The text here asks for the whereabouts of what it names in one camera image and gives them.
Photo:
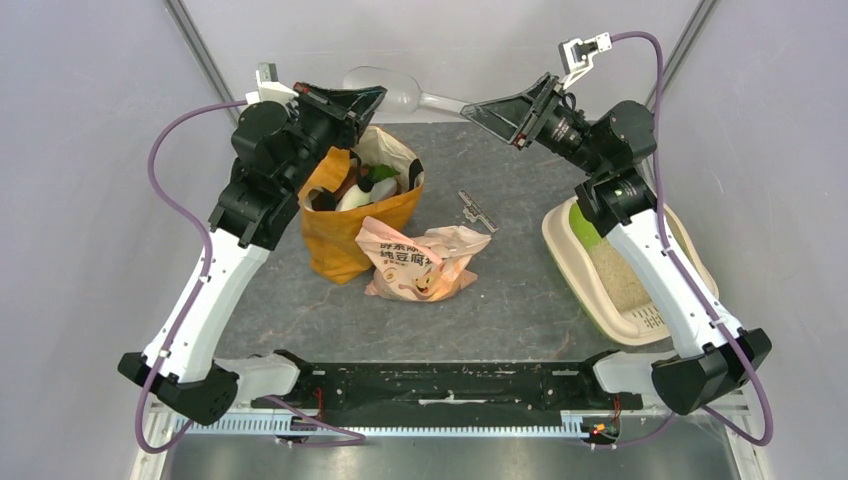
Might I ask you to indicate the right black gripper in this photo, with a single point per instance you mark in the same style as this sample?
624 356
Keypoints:
520 118

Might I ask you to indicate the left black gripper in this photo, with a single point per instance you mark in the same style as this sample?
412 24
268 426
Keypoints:
345 108

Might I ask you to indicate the clear plastic litter scoop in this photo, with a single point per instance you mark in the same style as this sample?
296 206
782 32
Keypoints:
404 94

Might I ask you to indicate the grey bag sealing clip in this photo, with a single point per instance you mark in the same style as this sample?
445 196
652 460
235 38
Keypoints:
474 212

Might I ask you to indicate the pink cat litter bag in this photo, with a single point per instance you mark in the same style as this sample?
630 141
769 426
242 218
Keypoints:
430 268

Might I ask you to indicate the beige green litter box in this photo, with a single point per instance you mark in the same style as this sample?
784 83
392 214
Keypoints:
606 286

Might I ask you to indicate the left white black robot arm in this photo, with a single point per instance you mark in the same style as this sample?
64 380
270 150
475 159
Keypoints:
282 135

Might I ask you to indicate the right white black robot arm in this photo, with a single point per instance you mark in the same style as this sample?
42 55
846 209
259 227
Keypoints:
713 354

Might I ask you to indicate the green leaf in bag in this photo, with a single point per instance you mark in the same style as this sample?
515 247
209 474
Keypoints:
380 172

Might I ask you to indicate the white bottle in bag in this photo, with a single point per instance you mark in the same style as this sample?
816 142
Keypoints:
356 196

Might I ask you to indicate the orange paper bag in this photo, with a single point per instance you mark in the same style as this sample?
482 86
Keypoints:
329 236

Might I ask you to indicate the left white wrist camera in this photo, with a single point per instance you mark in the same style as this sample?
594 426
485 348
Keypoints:
268 86

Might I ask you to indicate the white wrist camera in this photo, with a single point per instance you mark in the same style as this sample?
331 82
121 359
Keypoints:
268 86
577 56

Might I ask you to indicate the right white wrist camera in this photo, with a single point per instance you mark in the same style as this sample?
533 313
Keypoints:
577 56

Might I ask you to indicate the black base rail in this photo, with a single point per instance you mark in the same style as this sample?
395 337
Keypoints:
450 394

